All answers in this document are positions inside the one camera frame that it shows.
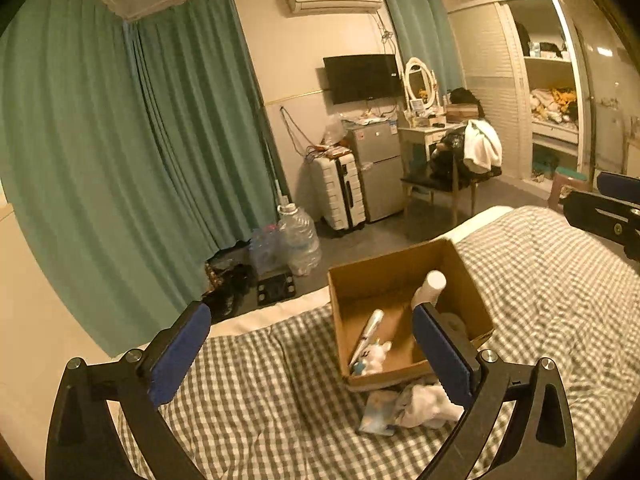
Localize narrow green window curtain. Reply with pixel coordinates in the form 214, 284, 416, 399
375, 0, 466, 96

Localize wide green curtain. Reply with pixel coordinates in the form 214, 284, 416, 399
0, 0, 221, 356

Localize black wall television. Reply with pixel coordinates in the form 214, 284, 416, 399
323, 53, 404, 106

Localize white dressing table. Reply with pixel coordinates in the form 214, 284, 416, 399
397, 121, 466, 183

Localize grey checked blanket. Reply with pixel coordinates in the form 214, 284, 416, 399
117, 205, 640, 480

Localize dark shoes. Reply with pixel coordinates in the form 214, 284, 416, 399
202, 259, 257, 319

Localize small brown cardboard box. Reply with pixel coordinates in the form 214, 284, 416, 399
445, 103, 482, 124

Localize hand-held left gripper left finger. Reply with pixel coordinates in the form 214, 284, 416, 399
45, 301, 213, 480

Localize black wall cables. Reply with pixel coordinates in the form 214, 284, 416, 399
279, 105, 309, 157

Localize silver mini fridge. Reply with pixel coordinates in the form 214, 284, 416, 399
345, 120, 406, 224

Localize white wardrobe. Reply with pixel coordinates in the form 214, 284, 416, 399
447, 0, 593, 192

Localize large clear water jug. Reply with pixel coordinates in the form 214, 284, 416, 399
276, 202, 322, 276

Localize light blue packet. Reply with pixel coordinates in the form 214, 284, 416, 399
357, 390, 401, 436

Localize black bathroom scale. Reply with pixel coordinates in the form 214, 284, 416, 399
256, 270, 297, 306

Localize clear plastic bag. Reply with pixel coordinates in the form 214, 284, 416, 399
322, 115, 347, 144

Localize white oval vanity mirror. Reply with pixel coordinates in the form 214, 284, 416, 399
404, 56, 441, 111

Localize white suitcase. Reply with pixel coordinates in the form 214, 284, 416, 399
310, 151, 367, 237

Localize green corner curtain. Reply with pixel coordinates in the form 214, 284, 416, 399
122, 0, 291, 261

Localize wooden chair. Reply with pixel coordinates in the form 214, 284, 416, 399
400, 147, 503, 227

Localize white garment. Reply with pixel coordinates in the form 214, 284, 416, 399
462, 120, 503, 174

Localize pile of clothes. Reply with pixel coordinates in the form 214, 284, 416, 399
530, 86, 579, 124

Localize white plastic bottle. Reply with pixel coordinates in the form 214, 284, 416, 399
411, 270, 447, 311

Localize white and teal tube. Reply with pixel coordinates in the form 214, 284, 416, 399
348, 309, 386, 368

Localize black handbag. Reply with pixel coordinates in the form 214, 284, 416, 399
447, 87, 484, 109

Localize pink stool with teal seat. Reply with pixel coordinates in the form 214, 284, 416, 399
547, 169, 591, 211

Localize small white plush toy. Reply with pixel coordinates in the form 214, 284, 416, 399
351, 340, 393, 376

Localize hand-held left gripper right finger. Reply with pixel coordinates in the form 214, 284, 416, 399
411, 301, 578, 480

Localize empty clear plastic bottles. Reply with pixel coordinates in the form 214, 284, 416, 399
248, 227, 288, 276

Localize white cloth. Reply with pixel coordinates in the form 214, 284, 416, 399
392, 382, 466, 429

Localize black plastic bag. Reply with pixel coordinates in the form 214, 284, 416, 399
430, 127, 482, 187

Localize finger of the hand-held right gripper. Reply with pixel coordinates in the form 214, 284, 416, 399
596, 171, 640, 197
560, 191, 640, 261

